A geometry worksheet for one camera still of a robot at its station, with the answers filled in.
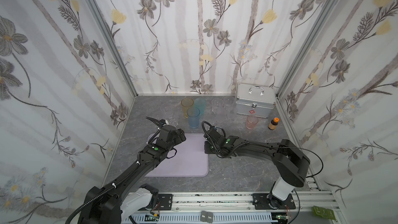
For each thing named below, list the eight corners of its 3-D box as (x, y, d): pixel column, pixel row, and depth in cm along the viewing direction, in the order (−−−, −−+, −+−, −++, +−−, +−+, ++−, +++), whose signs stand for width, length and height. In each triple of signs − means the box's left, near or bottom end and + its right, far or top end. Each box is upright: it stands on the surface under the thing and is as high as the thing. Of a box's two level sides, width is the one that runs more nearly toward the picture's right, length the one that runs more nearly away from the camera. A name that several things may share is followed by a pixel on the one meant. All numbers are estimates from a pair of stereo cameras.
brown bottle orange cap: (268, 129, 103) (274, 121, 96) (267, 125, 105) (273, 117, 98) (274, 129, 104) (280, 121, 96) (272, 125, 106) (278, 117, 98)
